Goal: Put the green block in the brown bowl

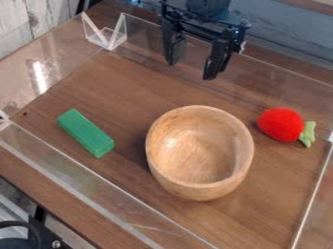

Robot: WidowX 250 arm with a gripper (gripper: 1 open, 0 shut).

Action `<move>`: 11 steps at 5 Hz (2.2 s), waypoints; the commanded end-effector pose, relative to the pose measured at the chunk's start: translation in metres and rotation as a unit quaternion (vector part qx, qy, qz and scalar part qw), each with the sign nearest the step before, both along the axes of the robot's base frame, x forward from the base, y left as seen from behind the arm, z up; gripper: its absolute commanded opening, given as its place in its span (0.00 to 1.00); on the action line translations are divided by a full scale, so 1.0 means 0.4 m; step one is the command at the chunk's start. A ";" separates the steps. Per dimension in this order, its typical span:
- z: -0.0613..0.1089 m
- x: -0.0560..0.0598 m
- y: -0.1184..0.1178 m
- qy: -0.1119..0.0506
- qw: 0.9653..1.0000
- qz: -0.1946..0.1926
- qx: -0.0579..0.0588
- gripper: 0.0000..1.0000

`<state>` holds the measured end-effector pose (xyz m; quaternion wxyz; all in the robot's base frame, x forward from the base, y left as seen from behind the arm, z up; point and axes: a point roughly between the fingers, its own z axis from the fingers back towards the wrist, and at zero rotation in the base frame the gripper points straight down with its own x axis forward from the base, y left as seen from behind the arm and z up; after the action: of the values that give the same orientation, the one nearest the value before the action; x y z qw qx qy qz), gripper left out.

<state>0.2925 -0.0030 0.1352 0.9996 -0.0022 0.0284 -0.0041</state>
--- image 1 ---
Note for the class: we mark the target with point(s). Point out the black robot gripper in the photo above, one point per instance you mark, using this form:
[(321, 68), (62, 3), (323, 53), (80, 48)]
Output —
[(206, 20)]

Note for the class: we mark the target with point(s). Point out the green rectangular block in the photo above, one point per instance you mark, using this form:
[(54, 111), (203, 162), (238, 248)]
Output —
[(87, 134)]

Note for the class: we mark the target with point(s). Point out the brown wooden bowl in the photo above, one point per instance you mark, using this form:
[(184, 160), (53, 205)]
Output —
[(199, 150)]

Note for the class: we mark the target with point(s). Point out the red plush strawberry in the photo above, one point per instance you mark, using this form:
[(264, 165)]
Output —
[(282, 124)]

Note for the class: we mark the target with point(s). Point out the clear acrylic front barrier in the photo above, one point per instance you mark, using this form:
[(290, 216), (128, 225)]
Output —
[(109, 217)]

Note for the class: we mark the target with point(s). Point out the black clamp under table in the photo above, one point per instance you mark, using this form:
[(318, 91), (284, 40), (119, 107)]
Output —
[(38, 237)]

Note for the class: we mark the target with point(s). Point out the clear acrylic corner bracket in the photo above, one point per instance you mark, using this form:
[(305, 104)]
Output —
[(105, 37)]

